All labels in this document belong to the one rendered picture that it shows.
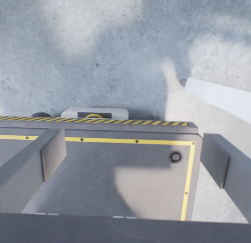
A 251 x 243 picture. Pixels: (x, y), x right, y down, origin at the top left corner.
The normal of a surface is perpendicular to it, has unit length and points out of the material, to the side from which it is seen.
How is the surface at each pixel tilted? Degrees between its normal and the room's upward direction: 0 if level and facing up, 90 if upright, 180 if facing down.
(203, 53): 0
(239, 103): 90
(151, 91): 0
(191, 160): 0
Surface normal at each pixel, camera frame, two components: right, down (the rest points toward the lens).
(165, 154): -0.04, 0.29
